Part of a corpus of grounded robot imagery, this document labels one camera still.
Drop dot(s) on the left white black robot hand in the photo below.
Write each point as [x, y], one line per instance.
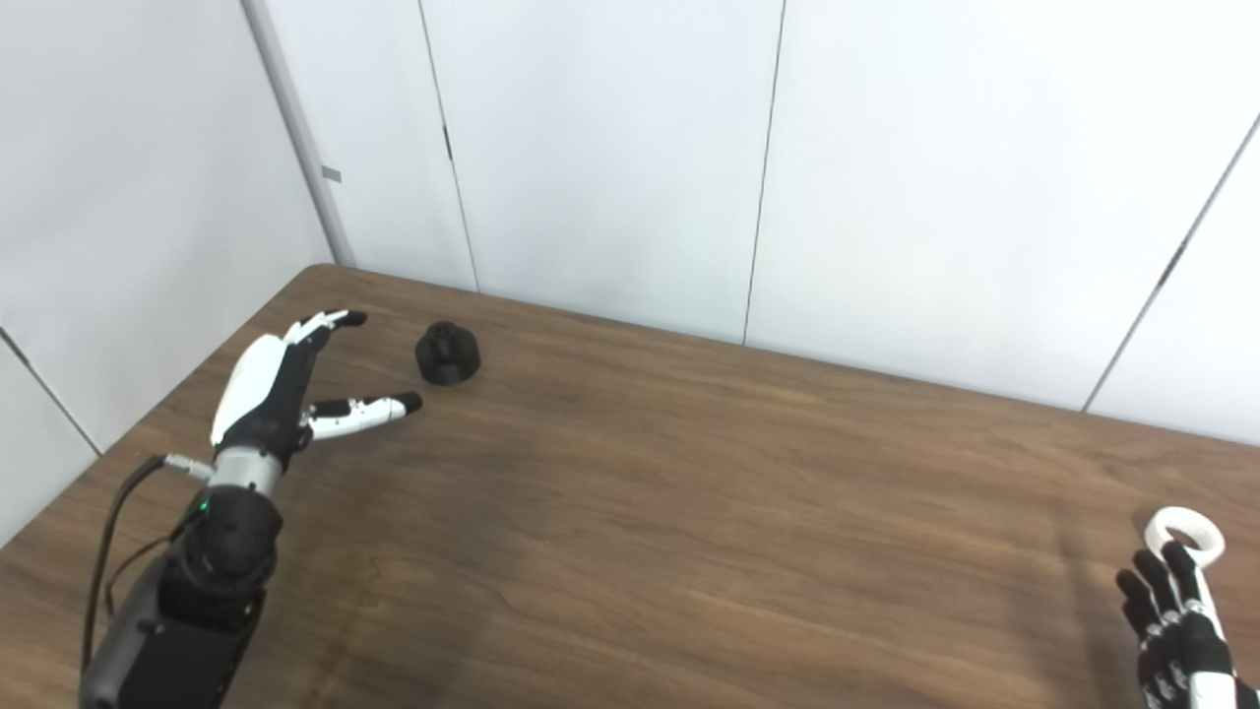
[266, 404]

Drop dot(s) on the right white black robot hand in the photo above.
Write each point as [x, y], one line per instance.
[1181, 640]

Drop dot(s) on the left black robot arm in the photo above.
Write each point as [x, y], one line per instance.
[217, 571]

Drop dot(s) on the round black part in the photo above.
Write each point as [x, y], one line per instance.
[448, 359]

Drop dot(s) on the grey wall corner strip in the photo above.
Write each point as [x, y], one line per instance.
[295, 128]

